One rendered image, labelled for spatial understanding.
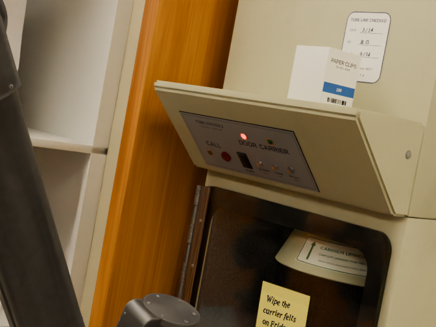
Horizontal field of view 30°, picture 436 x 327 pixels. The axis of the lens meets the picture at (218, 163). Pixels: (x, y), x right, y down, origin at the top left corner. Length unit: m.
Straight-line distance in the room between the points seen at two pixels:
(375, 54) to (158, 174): 0.35
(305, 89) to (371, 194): 0.13
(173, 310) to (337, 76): 0.30
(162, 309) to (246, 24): 0.45
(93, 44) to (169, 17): 1.04
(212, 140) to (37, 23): 1.44
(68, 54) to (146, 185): 1.15
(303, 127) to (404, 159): 0.11
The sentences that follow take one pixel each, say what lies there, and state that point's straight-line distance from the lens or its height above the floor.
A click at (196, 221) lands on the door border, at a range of 1.08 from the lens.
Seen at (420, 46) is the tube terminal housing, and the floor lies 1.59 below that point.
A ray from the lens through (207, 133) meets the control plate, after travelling 0.98.
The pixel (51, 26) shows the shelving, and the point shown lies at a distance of 2.30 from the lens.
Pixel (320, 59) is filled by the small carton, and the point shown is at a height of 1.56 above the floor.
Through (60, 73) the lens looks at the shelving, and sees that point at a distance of 2.22.
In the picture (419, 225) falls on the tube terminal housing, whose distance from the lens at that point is 0.90.
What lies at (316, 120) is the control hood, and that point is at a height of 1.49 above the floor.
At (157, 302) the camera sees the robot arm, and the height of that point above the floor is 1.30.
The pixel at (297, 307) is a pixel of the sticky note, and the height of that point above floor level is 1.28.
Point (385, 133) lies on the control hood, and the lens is 0.82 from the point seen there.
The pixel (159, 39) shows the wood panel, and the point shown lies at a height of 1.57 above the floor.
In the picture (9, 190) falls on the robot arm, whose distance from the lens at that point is 0.60.
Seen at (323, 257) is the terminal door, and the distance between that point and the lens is 0.93.
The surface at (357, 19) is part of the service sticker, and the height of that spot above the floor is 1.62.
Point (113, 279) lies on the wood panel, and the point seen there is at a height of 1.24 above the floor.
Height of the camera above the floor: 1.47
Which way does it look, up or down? 3 degrees down
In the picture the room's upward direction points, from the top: 10 degrees clockwise
